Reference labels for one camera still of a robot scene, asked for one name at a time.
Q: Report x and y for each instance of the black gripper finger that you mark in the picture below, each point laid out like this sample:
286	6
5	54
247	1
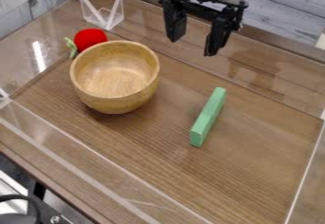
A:
224	23
175	19

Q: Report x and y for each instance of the green rectangular block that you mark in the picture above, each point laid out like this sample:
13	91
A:
203	123

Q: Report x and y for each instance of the brown wooden bowl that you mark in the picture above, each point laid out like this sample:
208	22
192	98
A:
115	76

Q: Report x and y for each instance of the red plush apple toy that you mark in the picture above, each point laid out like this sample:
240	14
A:
85	38

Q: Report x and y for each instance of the clear acrylic table barrier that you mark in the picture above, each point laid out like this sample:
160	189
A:
99	187

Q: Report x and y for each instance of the black metal table leg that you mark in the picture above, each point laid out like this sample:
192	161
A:
39	191

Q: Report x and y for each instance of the clear acrylic corner bracket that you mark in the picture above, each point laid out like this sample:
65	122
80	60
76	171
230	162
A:
104	18

